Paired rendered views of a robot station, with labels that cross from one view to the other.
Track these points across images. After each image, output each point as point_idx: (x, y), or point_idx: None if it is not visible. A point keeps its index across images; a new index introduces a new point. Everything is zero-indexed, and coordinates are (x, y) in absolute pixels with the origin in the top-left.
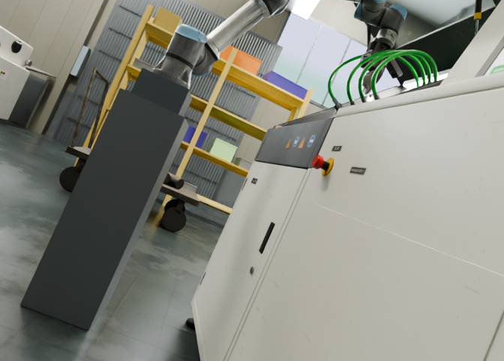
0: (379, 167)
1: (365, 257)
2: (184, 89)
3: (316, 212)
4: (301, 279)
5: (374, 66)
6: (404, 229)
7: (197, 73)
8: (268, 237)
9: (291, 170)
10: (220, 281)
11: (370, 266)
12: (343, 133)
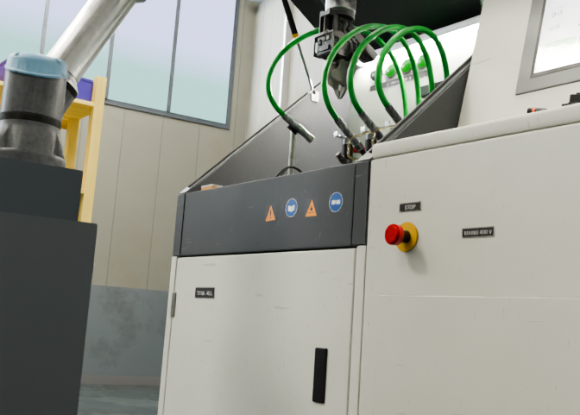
0: (518, 222)
1: (563, 339)
2: (73, 173)
3: (424, 307)
4: (453, 406)
5: (343, 53)
6: None
7: None
8: (325, 373)
9: (312, 256)
10: None
11: (576, 346)
12: (412, 182)
